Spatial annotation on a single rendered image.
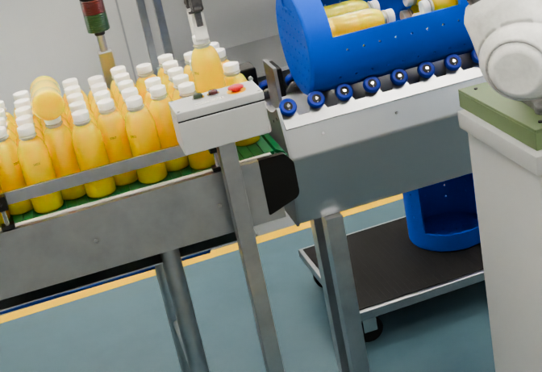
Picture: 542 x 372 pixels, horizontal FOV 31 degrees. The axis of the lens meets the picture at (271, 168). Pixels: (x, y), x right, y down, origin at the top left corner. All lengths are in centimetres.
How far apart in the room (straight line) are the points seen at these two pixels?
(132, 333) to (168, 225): 125
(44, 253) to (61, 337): 135
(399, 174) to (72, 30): 337
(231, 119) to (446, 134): 68
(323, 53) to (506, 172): 60
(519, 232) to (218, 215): 72
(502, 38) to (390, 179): 97
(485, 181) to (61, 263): 98
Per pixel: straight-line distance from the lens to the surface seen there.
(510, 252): 215
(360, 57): 245
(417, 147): 260
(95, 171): 230
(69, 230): 232
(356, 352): 282
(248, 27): 590
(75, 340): 363
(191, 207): 234
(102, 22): 276
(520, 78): 174
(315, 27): 240
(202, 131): 217
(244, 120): 218
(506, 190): 208
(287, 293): 356
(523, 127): 194
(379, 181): 262
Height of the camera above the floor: 177
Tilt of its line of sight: 23 degrees down
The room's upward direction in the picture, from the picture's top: 11 degrees counter-clockwise
